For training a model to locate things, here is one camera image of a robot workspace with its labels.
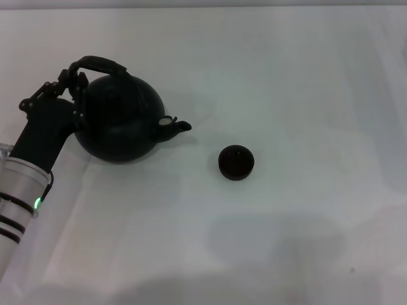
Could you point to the black round teapot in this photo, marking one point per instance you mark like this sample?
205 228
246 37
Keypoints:
121 133

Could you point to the dark brown teacup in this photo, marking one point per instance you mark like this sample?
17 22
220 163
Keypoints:
236 162

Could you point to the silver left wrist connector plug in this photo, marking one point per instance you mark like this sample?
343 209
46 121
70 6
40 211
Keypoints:
5 150

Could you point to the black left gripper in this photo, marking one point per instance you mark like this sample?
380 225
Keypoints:
41 133

